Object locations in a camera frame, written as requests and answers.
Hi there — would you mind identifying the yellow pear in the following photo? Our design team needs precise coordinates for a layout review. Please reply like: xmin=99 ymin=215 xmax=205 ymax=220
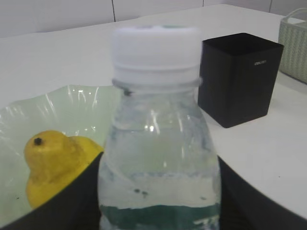
xmin=24 ymin=130 xmax=104 ymax=208

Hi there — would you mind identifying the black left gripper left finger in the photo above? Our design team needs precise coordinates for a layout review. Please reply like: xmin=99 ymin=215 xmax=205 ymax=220
xmin=1 ymin=152 xmax=103 ymax=230

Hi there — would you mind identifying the black square pen holder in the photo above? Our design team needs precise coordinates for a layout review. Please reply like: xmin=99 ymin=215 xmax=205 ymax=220
xmin=198 ymin=33 xmax=284 ymax=128

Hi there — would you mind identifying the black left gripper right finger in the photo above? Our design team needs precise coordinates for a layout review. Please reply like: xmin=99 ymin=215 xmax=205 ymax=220
xmin=218 ymin=158 xmax=307 ymax=230

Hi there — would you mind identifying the green ruffled glass plate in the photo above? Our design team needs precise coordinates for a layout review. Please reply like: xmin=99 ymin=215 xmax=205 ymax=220
xmin=0 ymin=85 xmax=120 ymax=228

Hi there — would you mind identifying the clear plastic water bottle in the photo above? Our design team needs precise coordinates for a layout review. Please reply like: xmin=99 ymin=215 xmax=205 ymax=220
xmin=98 ymin=25 xmax=221 ymax=230

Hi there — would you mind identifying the green plastic woven basket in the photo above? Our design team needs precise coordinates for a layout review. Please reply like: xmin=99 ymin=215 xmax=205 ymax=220
xmin=278 ymin=8 xmax=307 ymax=83

